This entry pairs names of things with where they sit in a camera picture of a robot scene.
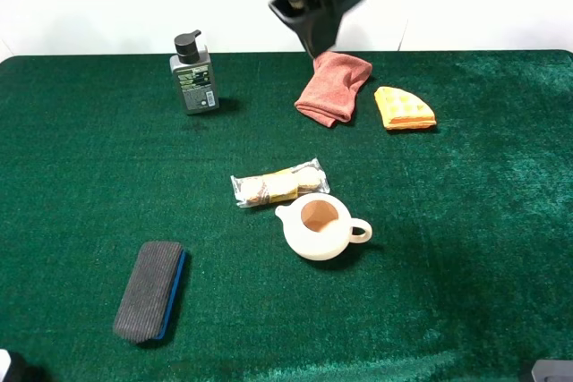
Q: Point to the white ceramic teapot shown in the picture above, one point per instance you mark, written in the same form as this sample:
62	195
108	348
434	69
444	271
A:
319	227

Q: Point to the grey object bottom right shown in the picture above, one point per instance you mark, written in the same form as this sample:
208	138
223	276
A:
547	371

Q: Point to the folded red cloth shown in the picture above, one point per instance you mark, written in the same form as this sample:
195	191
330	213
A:
329	96

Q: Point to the grey pump bottle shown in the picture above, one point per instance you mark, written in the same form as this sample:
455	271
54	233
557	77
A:
193	74

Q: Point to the yellow waffle toy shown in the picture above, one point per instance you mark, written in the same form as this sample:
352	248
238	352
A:
402	110

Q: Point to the wrapped pastry packet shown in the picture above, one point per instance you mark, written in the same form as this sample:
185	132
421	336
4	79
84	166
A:
283	185

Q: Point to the green table cloth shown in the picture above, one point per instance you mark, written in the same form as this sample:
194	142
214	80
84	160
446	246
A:
467	276

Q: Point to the grey blue board eraser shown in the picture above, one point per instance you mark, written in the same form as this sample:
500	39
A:
146	306

